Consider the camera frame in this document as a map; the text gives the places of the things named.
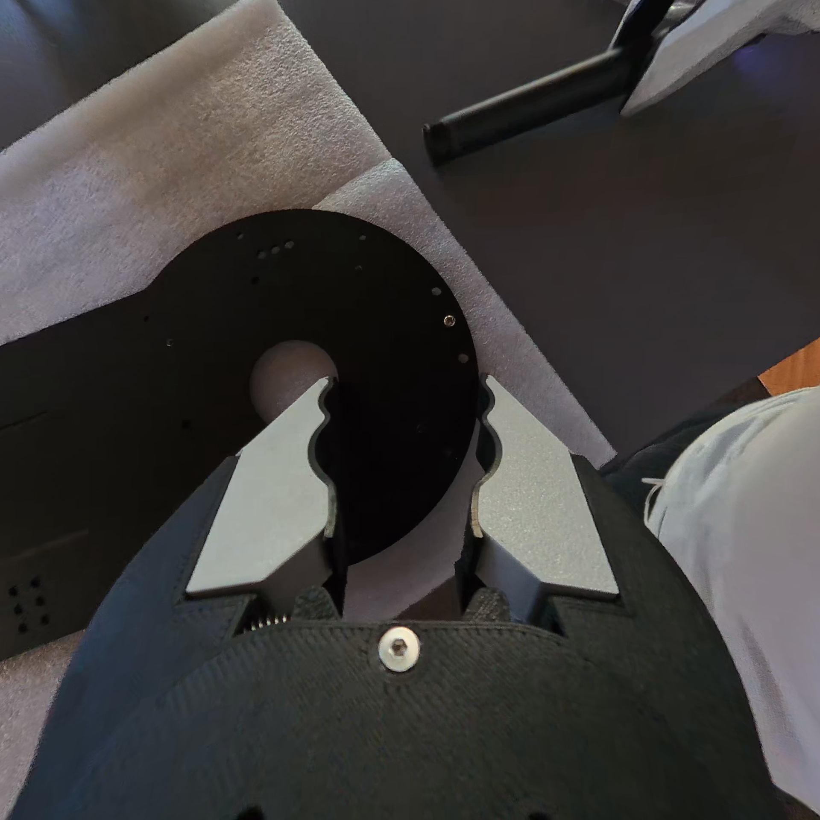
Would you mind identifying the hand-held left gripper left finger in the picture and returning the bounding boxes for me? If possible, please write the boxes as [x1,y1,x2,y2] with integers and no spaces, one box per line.
[184,377,347,600]

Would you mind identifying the black metal tube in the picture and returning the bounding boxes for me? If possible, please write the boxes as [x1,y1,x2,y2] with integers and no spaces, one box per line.
[423,0,680,169]

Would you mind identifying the white foam sheet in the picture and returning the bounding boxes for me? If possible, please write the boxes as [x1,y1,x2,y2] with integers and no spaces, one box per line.
[0,0,617,820]

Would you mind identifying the person's white shirt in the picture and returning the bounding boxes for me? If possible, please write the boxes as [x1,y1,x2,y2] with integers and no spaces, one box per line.
[644,384,820,820]

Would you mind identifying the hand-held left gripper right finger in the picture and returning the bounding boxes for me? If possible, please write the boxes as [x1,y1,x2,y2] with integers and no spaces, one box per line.
[458,373,621,603]

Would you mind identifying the black round metal plate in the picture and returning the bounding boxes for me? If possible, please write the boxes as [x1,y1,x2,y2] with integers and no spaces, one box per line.
[0,208,481,661]

